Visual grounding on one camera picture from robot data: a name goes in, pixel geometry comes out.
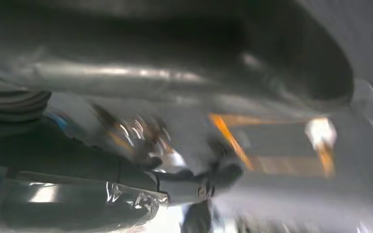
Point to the yellow floor tape square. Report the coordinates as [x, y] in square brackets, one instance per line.
[231, 141]

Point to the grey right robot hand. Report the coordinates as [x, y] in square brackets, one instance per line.
[61, 193]

